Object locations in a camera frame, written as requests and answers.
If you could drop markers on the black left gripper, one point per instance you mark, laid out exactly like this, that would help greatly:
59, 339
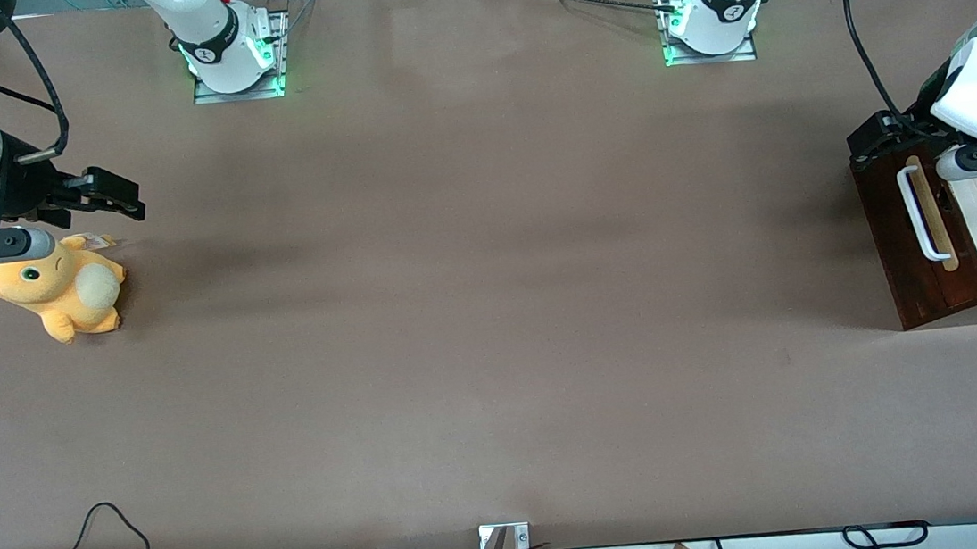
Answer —
919, 113

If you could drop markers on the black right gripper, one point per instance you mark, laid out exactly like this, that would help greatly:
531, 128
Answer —
21, 188

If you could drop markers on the tan wooden drawer strip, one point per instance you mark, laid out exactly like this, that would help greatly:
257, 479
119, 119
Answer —
951, 264

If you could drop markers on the brown and white drawer cabinet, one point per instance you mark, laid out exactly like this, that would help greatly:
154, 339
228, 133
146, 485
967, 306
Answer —
913, 287

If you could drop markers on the orange plush toy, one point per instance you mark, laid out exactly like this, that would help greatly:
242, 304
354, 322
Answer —
69, 292

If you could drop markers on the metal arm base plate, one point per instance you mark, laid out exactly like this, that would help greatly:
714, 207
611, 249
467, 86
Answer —
207, 93
745, 52

